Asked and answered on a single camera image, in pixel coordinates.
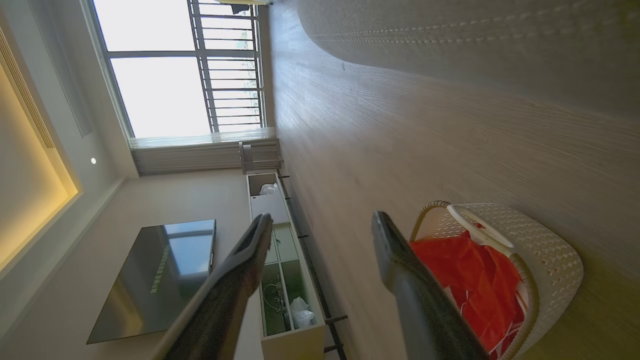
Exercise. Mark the black flat screen television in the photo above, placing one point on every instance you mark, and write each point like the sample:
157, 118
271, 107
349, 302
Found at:
155, 280

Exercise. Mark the large white plastic bag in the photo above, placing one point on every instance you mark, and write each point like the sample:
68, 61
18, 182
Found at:
302, 314

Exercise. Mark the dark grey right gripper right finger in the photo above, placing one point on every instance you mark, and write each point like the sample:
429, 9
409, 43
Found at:
415, 305

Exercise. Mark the white sheer curtain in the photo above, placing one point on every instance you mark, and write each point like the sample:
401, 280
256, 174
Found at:
190, 155

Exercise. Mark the grey fabric sofa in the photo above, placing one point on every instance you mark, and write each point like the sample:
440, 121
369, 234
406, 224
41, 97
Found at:
500, 50

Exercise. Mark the small white plastic bag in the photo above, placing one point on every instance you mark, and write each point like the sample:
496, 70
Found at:
269, 189

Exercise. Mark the red and white garment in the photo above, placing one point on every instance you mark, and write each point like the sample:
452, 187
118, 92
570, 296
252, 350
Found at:
465, 270

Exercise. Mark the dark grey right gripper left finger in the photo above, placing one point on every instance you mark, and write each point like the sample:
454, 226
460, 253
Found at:
220, 310

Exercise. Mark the grey balcony railing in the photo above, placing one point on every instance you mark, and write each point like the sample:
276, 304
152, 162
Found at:
206, 75

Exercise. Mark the cream plastic laundry basket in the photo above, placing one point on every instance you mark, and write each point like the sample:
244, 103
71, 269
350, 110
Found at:
550, 240

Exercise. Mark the linear ceiling air vent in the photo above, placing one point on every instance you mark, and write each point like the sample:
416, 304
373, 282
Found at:
25, 87

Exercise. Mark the white television cabinet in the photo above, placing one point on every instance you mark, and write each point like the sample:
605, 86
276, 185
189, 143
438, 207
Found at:
270, 207

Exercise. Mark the white slatted chair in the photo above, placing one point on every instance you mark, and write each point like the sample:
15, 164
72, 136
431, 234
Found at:
260, 162

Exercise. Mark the large window with grey frame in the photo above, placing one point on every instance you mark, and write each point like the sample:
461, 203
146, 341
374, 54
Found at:
150, 53

